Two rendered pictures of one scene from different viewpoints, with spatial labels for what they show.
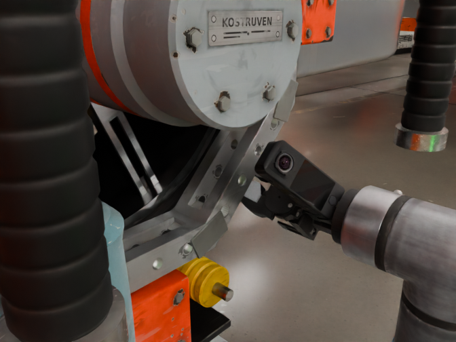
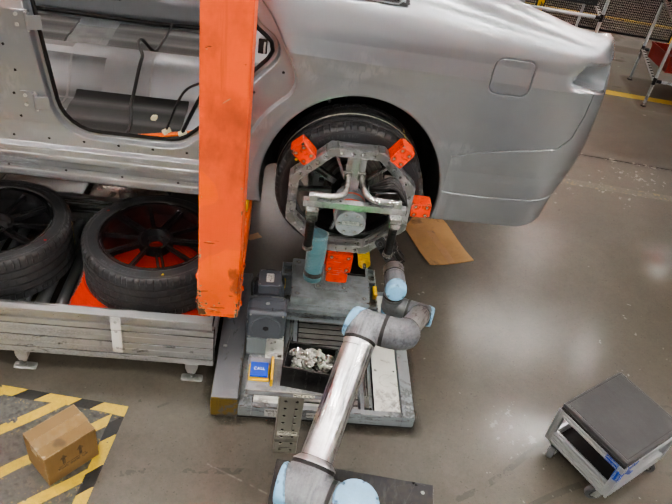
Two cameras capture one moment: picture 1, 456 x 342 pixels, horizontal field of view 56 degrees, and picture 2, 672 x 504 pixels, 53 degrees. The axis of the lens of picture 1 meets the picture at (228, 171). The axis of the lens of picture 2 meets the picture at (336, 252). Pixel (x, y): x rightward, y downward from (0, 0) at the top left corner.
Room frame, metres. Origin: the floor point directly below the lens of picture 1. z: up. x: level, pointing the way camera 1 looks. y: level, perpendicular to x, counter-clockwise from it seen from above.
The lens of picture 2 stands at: (-1.48, -1.44, 2.52)
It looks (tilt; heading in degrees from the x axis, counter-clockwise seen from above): 39 degrees down; 40
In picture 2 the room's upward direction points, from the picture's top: 10 degrees clockwise
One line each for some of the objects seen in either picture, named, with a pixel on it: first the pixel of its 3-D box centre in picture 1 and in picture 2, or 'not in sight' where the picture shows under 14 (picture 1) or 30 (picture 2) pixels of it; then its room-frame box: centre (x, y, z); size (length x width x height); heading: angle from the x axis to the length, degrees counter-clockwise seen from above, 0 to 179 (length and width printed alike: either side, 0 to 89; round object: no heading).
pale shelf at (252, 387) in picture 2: not in sight; (301, 379); (-0.16, -0.27, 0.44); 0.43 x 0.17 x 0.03; 137
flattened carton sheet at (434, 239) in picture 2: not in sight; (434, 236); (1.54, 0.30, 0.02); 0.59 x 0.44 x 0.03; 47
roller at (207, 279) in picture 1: (159, 254); (363, 247); (0.57, 0.11, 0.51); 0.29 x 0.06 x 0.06; 47
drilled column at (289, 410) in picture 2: not in sight; (289, 413); (-0.18, -0.25, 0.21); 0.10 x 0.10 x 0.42; 47
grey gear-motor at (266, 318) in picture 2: not in sight; (267, 306); (0.12, 0.26, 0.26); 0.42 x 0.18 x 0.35; 47
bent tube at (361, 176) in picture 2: not in sight; (380, 183); (0.40, -0.04, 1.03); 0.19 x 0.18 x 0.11; 47
